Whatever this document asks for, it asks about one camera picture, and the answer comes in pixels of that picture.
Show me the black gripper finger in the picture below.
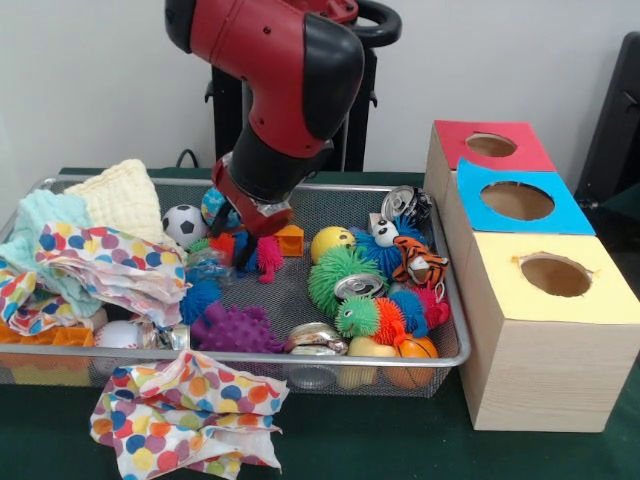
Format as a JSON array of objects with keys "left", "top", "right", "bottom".
[
  {"left": 207, "top": 205, "right": 233, "bottom": 239},
  {"left": 234, "top": 232, "right": 258, "bottom": 273}
]

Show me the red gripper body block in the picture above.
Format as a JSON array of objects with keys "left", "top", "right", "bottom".
[{"left": 208, "top": 160, "right": 296, "bottom": 239}]

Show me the white knitted cloth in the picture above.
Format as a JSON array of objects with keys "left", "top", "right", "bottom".
[{"left": 65, "top": 160, "right": 166, "bottom": 246}]

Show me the polka dot cloth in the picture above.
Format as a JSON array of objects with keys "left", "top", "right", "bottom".
[
  {"left": 0, "top": 265, "right": 81, "bottom": 336},
  {"left": 90, "top": 352, "right": 290, "bottom": 480},
  {"left": 35, "top": 222, "right": 191, "bottom": 326}
]

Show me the mint green knitted cloth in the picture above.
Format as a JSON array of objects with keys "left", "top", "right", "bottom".
[{"left": 0, "top": 190, "right": 96, "bottom": 319}]

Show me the wooden box with three holes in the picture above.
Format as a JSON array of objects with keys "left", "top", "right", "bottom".
[{"left": 424, "top": 120, "right": 640, "bottom": 433}]

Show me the rainbow spiky caterpillar toy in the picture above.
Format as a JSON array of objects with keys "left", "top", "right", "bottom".
[
  {"left": 335, "top": 290, "right": 452, "bottom": 347},
  {"left": 208, "top": 232, "right": 285, "bottom": 285}
]

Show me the small soccer ball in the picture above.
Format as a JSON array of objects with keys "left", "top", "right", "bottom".
[{"left": 162, "top": 204, "right": 209, "bottom": 249}]

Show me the yellow ball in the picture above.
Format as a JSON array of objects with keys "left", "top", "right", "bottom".
[{"left": 310, "top": 226, "right": 357, "bottom": 266}]

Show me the purple spiky ball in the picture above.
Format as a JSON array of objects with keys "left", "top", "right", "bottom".
[{"left": 190, "top": 302, "right": 286, "bottom": 354}]

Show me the green spiky ball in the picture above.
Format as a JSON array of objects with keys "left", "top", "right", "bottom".
[{"left": 307, "top": 247, "right": 386, "bottom": 319}]

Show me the orange striped tiger toy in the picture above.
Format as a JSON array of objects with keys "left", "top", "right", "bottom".
[{"left": 392, "top": 235, "right": 451, "bottom": 289}]

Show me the green cloth side table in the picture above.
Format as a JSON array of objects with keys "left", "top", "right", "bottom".
[{"left": 598, "top": 183, "right": 640, "bottom": 223}]

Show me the black upright panel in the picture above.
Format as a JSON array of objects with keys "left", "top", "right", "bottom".
[{"left": 583, "top": 32, "right": 640, "bottom": 216}]

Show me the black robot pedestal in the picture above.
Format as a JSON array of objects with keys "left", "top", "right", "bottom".
[{"left": 205, "top": 0, "right": 403, "bottom": 171}]

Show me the clear wire mesh bin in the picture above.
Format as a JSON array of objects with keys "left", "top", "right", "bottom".
[{"left": 0, "top": 176, "right": 471, "bottom": 403}]

